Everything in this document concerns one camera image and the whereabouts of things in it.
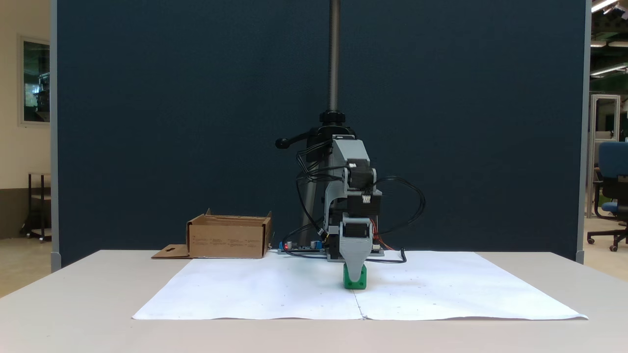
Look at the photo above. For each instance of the black camera tripod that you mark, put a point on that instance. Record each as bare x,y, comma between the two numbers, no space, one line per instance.
334,59

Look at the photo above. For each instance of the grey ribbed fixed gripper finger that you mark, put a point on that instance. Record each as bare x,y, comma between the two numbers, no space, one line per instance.
355,252

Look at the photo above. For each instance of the ceiling strip light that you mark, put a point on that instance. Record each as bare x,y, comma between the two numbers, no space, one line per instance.
608,69
603,5

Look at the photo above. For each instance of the dark blue partition wall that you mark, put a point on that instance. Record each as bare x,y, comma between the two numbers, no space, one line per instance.
171,122

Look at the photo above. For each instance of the grey metal frame cabinet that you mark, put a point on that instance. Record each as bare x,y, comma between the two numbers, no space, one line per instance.
604,147

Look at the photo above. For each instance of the white paper sheet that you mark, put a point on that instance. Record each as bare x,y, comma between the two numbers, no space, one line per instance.
466,289
255,289

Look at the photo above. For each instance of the green dice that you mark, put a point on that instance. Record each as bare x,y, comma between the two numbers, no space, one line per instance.
346,282

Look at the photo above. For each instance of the framed wall window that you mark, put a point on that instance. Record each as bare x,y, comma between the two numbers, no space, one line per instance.
35,81

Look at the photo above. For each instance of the grey black Koch robot arm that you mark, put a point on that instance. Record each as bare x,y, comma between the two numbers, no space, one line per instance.
338,162

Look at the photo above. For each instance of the brown cardboard box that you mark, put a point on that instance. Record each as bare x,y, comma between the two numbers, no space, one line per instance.
228,240

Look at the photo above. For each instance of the blue circuit board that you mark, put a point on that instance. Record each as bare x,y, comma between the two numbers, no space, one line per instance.
299,247

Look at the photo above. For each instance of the dark metal cart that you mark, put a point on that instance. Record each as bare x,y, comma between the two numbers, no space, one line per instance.
35,196

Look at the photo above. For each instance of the blue office chair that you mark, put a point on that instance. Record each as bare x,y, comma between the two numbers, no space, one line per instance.
613,159

